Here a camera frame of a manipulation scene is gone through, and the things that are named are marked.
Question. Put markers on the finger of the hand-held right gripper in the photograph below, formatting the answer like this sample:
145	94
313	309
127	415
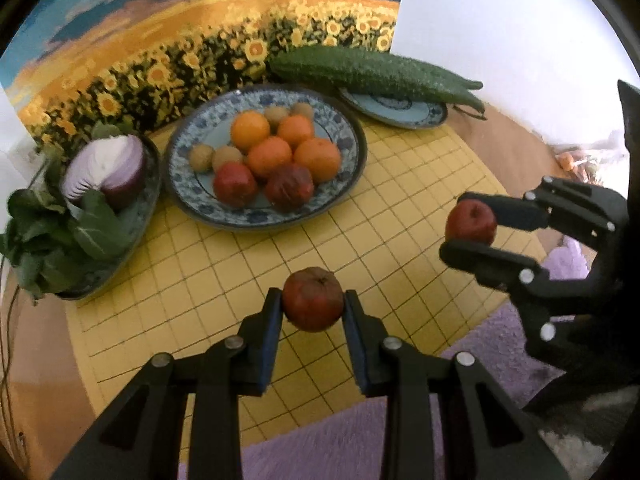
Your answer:
490	260
520	212

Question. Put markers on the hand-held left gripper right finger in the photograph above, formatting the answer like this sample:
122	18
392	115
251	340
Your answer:
357	345

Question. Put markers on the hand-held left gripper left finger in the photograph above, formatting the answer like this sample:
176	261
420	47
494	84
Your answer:
270	340

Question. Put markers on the red apple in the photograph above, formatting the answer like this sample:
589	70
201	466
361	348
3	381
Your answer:
289	187
235	184
313	300
471	222

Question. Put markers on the orange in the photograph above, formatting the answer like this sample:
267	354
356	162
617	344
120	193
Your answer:
295	130
317	159
269	157
250	130

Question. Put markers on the large blue patterned plate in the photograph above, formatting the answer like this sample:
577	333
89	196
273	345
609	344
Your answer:
200	125

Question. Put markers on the clear plastic bag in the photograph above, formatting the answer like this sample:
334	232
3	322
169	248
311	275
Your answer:
575	162

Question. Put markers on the purple fluffy towel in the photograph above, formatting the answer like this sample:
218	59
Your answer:
325	440

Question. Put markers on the yellow grid board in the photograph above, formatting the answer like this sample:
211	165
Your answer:
400	185

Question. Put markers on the white shaggy rug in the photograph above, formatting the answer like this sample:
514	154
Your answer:
590	440

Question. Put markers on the small blue patterned plate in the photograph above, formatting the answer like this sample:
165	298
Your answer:
395	110

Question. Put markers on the oval blue patterned plate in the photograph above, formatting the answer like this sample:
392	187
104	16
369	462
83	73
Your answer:
142	205

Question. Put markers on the bumpy green cucumber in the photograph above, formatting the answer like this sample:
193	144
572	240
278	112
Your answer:
365	72

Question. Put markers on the halved red onion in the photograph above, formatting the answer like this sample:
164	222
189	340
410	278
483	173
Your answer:
120	170

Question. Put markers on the green bok choy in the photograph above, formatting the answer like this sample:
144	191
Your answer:
45	245

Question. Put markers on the sunflower field painting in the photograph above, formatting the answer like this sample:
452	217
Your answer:
150	10

